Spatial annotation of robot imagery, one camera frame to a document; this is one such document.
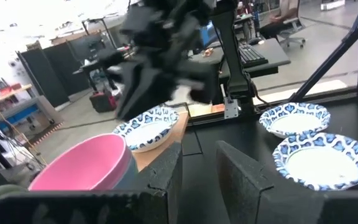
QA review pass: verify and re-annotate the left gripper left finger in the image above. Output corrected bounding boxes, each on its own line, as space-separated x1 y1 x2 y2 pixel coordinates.
0 141 183 224

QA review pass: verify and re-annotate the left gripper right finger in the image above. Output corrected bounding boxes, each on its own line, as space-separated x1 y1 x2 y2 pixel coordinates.
215 139 358 224

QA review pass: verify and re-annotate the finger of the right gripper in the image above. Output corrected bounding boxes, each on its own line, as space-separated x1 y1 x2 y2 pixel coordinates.
178 62 219 105
115 62 180 121

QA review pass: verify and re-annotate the blue plastic bowl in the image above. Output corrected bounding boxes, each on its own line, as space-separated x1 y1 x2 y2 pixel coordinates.
115 154 140 190

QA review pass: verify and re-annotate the blue patterned paper bowl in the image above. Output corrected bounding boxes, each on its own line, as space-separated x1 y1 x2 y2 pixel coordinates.
112 105 180 153
259 102 331 139
272 132 358 192

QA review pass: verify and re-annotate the pink plastic bowl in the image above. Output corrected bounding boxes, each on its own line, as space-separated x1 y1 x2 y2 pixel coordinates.
28 133 134 191

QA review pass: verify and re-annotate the red and black bag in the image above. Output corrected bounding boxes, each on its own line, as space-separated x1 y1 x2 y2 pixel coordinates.
88 90 117 113

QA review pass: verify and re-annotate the black computer keyboard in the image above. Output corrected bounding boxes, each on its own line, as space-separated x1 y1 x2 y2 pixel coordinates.
237 43 269 68

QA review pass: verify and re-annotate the grey office desk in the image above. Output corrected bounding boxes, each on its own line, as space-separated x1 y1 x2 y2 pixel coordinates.
191 37 291 79

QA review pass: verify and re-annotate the person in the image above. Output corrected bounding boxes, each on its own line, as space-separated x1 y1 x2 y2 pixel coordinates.
259 0 300 40

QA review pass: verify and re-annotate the grey office chair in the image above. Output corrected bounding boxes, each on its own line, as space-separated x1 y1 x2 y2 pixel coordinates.
278 0 306 49

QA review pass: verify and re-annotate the grey workbench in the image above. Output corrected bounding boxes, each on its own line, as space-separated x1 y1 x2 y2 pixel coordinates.
0 83 63 133

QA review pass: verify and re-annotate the grey metal bracket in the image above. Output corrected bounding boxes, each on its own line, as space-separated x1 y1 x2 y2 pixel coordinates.
223 96 239 120

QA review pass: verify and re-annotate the black partition wall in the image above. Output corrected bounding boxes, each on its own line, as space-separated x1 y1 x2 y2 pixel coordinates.
17 42 90 108

